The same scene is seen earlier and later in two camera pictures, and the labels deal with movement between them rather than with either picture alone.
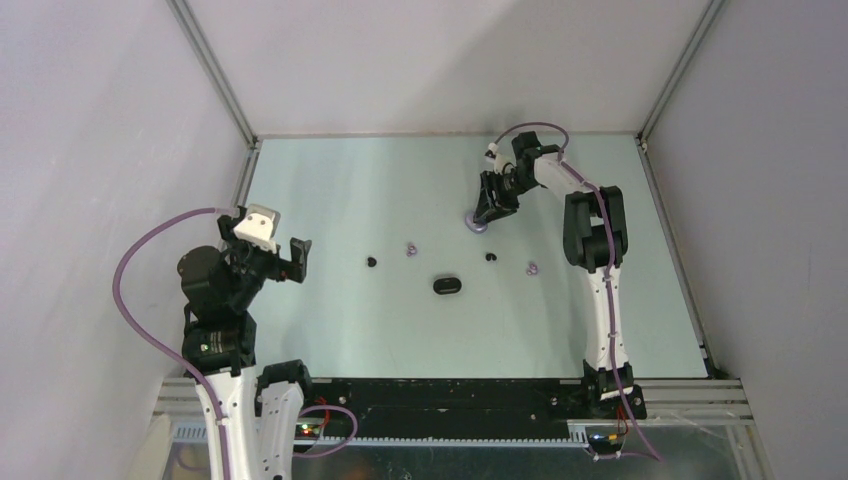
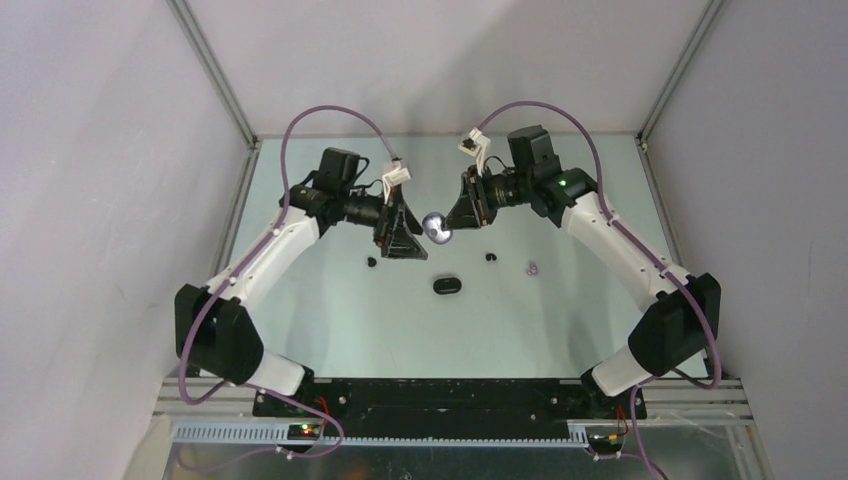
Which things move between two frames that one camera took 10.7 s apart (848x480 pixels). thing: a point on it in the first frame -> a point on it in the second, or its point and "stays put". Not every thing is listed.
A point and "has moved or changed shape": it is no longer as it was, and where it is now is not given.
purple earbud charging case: (475, 226) has moved or changed shape
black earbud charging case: (444, 286) stays put
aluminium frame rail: (216, 72) stays put
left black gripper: (280, 267) -> (395, 227)
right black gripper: (490, 182) -> (473, 208)
